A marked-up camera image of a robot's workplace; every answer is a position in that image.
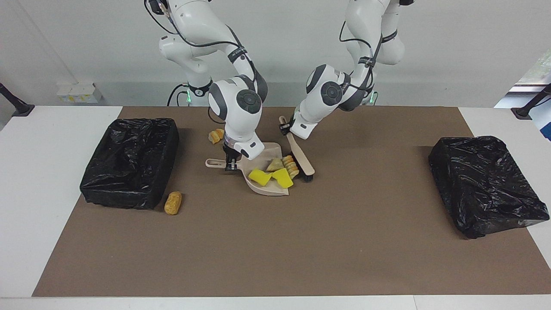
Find brown table mat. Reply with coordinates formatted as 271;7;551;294
32;106;551;298

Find striped croissant piece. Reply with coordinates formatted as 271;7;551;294
282;155;300;180

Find black base cable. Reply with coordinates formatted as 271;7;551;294
167;83;190;107

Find beige brush with black bristles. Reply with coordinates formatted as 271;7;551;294
279;115;316;182

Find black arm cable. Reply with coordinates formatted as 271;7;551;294
144;0;259;87
339;19;386;93

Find beige plastic dustpan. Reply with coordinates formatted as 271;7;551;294
205;143;290;197

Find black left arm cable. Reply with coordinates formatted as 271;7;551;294
339;19;386;93

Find yellow sponge piece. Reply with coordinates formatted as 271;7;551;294
271;168;294;189
248;169;272;186

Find brown oval bread roll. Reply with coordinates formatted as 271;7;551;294
164;191;183;215

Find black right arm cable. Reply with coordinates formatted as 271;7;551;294
144;0;259;87

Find black bag lined bin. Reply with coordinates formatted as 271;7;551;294
428;136;550;239
80;118;180;211

